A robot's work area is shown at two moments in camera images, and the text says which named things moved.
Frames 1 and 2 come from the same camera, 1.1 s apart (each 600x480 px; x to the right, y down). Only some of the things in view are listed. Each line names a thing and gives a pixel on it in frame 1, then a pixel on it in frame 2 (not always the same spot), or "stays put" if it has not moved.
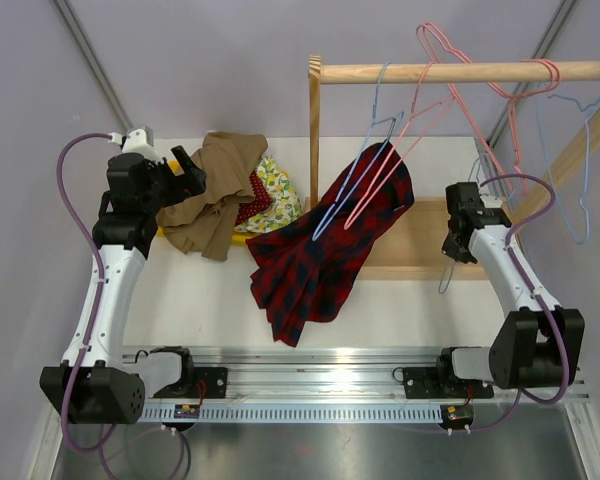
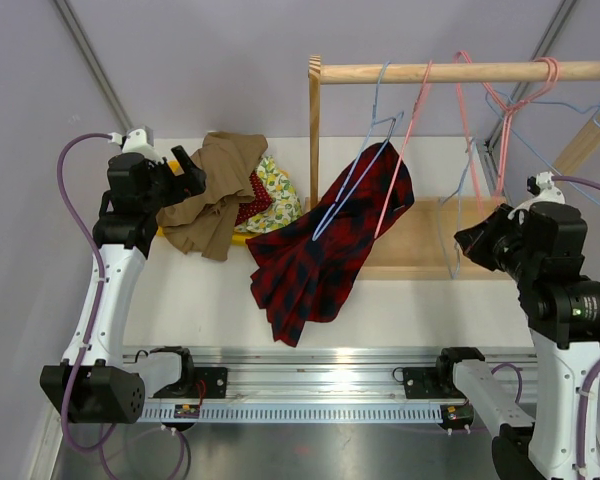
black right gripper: [456, 254] -> [474, 240]
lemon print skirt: [285, 205] stays put
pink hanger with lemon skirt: [436, 104] -> [415, 108]
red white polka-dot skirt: [262, 199] stays put
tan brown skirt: [204, 220] stays put
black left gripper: [183, 187] stays put
